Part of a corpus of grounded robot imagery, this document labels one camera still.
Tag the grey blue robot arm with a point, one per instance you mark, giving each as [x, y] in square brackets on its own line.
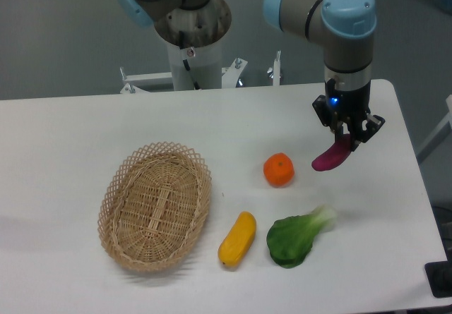
[343, 28]

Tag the woven wicker basket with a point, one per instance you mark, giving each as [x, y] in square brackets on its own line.
[155, 207]

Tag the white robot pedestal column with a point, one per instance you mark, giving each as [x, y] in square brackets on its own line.
[195, 68]

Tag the white furniture leg right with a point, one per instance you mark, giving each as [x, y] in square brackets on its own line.
[439, 133]

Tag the yellow toy mango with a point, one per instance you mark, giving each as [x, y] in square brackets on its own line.
[238, 241]

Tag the green bok choy toy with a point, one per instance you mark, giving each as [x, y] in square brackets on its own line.
[291, 239]

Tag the purple sweet potato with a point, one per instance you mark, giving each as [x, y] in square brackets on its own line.
[334, 156]

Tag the black device at table edge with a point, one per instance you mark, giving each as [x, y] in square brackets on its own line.
[439, 278]

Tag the orange toy tangerine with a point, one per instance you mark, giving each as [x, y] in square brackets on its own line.
[278, 170]

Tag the white metal base frame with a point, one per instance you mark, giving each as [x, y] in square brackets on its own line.
[152, 82]

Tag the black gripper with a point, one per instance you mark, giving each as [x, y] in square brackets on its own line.
[336, 107]

